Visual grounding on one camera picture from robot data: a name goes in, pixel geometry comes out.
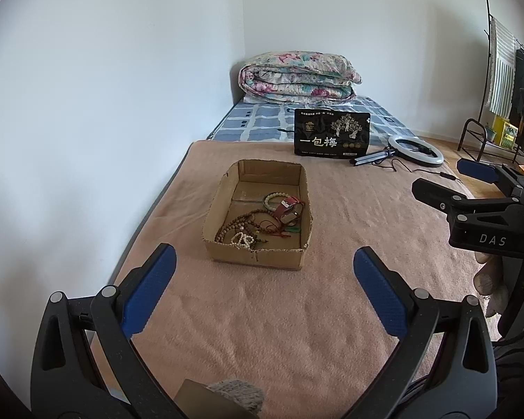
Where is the cardboard box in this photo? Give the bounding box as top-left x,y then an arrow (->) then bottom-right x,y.
202,159 -> 314,271

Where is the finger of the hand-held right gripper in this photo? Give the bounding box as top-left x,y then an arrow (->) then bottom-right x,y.
411,177 -> 521,223
457,158 -> 523,186

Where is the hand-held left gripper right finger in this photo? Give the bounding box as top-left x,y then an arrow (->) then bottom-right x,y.
345,247 -> 498,419

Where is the grey fuzzy cloth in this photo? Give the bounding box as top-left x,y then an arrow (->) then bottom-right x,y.
206,380 -> 265,419

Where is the black ring light cable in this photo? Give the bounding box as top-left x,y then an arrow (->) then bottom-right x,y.
374,157 -> 458,182

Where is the striped hanging cloth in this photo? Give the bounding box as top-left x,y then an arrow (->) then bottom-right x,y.
488,18 -> 518,117

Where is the brown cardboard piece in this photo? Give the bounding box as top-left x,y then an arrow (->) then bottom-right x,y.
173,380 -> 212,419

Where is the black metal clothes rack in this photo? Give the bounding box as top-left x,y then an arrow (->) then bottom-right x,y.
484,0 -> 524,119

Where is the brown wooden bead necklace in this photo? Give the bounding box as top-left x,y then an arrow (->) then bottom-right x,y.
215,208 -> 285,246

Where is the pink fleece blanket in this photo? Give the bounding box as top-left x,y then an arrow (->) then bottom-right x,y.
89,140 -> 509,419

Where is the cream pearl necklace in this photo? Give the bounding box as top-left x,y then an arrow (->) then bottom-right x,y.
231,233 -> 257,252

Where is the black printed snack bag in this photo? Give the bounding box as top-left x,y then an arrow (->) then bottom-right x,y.
293,108 -> 371,158

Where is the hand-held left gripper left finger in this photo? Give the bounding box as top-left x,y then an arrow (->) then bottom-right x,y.
30,243 -> 188,419

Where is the red strap watch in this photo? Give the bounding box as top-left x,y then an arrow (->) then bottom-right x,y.
273,196 -> 305,224

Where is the pale green bead bracelet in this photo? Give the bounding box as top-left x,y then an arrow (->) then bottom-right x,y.
263,191 -> 290,211

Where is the folded floral quilt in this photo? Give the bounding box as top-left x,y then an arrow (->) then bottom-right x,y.
238,51 -> 363,105

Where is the blue plaid bed sheet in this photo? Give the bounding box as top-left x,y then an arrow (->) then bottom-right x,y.
206,95 -> 416,143

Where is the black metal floor rack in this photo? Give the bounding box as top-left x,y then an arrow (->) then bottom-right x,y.
457,118 -> 524,163

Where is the folded black tripod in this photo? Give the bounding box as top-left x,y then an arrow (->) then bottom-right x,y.
349,147 -> 396,167

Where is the white ring light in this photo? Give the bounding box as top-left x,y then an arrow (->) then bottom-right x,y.
387,134 -> 444,167

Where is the yellow green carton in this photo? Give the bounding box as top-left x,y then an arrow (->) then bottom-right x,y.
493,115 -> 520,148

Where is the green jade pendant red cord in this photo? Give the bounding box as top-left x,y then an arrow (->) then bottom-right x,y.
266,222 -> 304,240

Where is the person's right hand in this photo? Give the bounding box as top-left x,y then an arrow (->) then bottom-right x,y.
473,252 -> 513,316

